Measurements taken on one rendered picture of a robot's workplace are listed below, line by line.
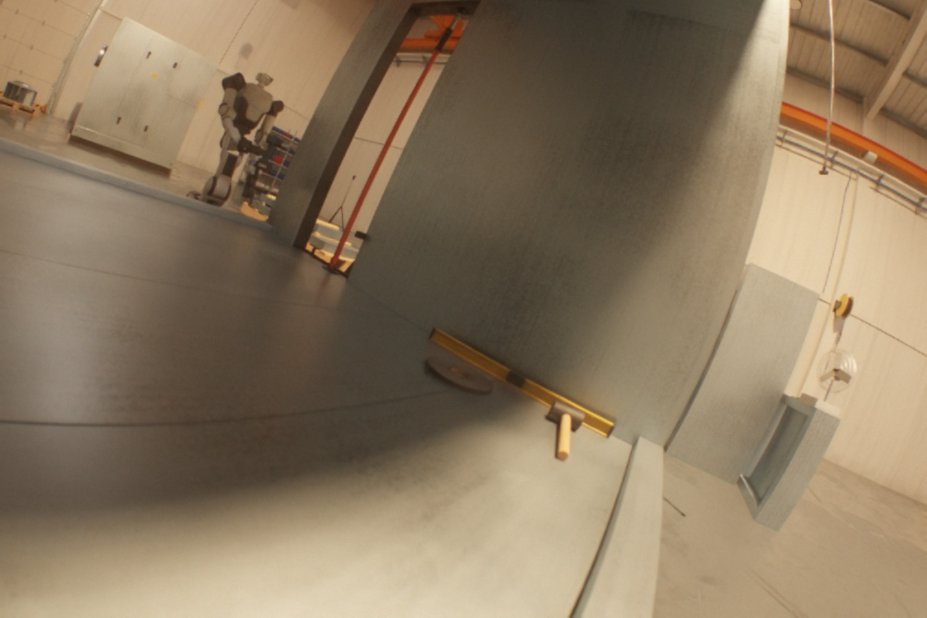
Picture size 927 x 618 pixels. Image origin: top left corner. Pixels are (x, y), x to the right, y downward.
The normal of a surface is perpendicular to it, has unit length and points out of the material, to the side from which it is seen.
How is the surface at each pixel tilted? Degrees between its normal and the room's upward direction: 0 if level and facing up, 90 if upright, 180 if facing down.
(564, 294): 90
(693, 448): 90
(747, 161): 90
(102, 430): 0
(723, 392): 90
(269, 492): 0
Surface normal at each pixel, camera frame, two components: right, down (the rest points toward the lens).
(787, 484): -0.47, -0.17
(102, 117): 0.79, 0.36
